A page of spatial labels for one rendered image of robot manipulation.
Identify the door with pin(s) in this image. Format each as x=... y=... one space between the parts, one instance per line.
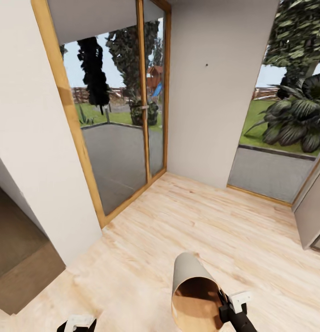
x=110 y=61

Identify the fixed window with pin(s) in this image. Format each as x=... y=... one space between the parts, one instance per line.
x=280 y=144

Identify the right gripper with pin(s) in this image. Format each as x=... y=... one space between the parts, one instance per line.
x=227 y=314

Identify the cabinet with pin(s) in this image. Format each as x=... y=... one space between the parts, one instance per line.
x=28 y=260

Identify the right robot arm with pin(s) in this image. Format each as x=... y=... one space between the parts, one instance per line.
x=235 y=311

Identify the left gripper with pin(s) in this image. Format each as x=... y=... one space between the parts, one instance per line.
x=80 y=328

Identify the trash can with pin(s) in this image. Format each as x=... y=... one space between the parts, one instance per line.
x=195 y=302

